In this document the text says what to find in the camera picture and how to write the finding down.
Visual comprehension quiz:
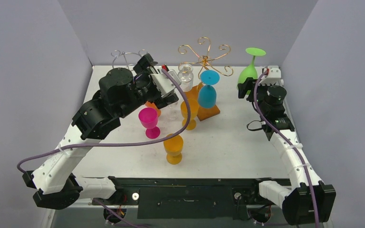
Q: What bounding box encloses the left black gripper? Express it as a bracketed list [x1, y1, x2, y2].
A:
[117, 56, 178, 119]

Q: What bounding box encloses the green wine glass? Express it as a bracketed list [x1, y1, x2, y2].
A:
[237, 47, 266, 88]

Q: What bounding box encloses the blue wine glass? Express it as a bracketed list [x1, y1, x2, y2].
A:
[198, 70, 220, 109]

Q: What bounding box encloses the clear wine glass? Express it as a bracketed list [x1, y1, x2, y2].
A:
[178, 64, 193, 92]
[167, 102, 178, 120]

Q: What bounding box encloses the yellow wine glass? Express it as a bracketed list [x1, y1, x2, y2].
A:
[163, 135, 184, 165]
[180, 99, 199, 130]

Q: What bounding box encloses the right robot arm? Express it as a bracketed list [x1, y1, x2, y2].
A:
[238, 78, 336, 225]

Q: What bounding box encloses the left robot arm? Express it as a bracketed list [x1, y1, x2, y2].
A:
[22, 54, 181, 210]

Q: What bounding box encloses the dark orange wine glass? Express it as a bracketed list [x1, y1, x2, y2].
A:
[145, 102, 162, 117]

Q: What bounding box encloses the pink wine glass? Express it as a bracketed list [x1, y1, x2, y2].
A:
[138, 107, 161, 139]

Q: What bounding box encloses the yellow wine glass front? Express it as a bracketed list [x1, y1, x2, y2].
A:
[163, 135, 184, 165]

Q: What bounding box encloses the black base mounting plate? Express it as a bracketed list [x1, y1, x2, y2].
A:
[94, 177, 272, 219]

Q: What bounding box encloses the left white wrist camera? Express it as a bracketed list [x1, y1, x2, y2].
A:
[150, 66, 181, 98]

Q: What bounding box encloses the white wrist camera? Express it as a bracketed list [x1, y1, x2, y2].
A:
[150, 66, 181, 98]
[260, 65, 282, 85]

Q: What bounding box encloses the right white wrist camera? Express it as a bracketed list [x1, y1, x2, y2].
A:
[260, 65, 282, 85]

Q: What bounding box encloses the silver wire glass rack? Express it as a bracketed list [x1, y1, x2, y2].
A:
[110, 49, 148, 70]

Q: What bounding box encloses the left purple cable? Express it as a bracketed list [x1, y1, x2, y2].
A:
[16, 67, 192, 228]

